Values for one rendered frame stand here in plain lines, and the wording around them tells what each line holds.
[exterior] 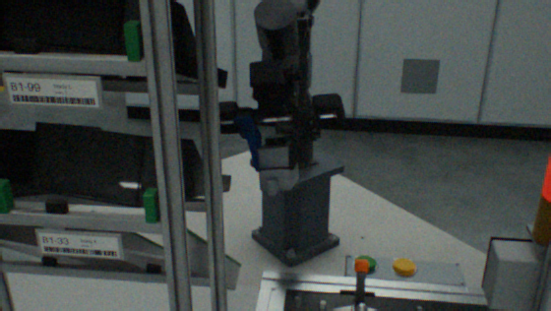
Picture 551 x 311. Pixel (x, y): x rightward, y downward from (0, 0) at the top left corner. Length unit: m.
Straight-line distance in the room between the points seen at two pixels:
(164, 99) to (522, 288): 0.44
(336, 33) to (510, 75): 1.11
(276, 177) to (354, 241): 0.59
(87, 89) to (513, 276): 0.48
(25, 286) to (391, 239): 0.78
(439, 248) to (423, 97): 2.65
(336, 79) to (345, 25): 0.36
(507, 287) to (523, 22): 3.28
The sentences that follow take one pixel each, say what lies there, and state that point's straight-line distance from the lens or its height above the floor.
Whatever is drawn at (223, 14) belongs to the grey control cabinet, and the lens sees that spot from 3.88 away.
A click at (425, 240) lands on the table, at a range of 1.39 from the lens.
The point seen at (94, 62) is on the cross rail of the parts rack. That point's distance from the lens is 0.53.
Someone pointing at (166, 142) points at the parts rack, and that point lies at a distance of 0.53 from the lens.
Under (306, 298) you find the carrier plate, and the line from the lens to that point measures 1.01.
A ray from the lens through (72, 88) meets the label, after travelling 0.54.
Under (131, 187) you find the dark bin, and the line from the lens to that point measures 0.62.
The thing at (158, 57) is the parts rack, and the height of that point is 1.48.
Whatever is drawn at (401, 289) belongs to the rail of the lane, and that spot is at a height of 0.96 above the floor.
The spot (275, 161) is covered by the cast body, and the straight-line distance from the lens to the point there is 0.80.
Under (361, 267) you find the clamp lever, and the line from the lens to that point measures 0.93.
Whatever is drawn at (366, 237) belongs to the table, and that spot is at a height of 0.86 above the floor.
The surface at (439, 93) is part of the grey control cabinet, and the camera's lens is 3.96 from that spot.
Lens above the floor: 1.62
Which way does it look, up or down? 26 degrees down
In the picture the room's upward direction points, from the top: straight up
